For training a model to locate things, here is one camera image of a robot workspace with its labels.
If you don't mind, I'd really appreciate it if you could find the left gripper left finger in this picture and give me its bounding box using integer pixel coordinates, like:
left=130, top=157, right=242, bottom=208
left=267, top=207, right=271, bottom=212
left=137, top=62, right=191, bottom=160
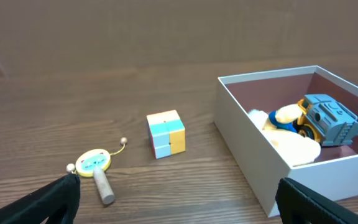
left=0, top=174, right=81, bottom=224

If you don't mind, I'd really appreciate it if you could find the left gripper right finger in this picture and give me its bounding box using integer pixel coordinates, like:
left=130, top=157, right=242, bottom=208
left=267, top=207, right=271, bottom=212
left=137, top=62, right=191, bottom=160
left=275, top=177, right=358, bottom=224

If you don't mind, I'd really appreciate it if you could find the small wooden rattle drum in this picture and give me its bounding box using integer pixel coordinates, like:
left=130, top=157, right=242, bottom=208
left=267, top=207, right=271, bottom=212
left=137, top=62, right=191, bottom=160
left=66, top=137, right=127, bottom=205

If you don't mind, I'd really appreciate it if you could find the white plush duck toy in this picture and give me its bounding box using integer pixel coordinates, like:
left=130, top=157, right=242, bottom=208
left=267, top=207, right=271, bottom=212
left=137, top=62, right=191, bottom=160
left=248, top=104, right=321, bottom=166

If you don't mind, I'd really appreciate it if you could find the grey yellow toy truck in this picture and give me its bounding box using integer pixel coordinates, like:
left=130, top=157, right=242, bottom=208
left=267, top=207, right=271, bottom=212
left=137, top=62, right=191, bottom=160
left=293, top=94, right=358, bottom=147

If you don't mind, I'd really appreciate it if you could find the pastel colour puzzle cube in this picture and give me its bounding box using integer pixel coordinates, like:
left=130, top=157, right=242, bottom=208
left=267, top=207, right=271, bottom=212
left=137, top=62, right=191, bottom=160
left=146, top=110, right=186, bottom=159

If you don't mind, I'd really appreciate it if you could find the white square box pink interior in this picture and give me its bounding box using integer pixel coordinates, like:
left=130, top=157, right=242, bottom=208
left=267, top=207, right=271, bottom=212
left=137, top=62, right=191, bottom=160
left=214, top=65, right=358, bottom=217

